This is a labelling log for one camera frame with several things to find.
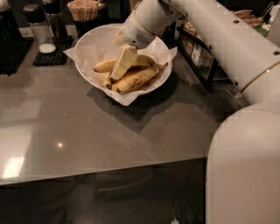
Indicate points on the glass sugar dispenser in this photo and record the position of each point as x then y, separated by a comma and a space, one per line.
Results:
35, 16

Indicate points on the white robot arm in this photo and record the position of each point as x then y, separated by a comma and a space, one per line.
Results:
243, 163

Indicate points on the large black mat left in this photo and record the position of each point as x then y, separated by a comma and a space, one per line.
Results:
10, 64

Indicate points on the black rubber mat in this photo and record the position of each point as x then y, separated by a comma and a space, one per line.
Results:
55, 58

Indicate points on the white bowl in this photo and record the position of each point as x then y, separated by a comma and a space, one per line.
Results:
96, 43

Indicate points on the green sweetener packets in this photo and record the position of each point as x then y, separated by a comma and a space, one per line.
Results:
259, 28

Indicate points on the small lower-left banana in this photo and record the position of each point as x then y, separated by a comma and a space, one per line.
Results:
107, 82

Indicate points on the black wire condiment rack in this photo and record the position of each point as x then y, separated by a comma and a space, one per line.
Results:
196, 53

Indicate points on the middle hidden banana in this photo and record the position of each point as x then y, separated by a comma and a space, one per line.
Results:
131, 71

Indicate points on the white paper liner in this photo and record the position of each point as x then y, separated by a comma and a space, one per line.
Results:
99, 43

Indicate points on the dark pepper shaker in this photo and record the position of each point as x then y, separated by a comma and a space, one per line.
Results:
54, 15

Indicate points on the yellow banana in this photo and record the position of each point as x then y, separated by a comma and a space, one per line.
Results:
107, 65
139, 79

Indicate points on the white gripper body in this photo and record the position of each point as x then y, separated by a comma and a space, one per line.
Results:
136, 32

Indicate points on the cup of wooden stirrers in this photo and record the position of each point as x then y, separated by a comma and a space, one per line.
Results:
84, 14

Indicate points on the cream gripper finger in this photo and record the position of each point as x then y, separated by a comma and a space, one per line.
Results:
118, 40
124, 62

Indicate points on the brown sugar packets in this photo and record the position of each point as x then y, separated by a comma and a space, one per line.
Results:
248, 17

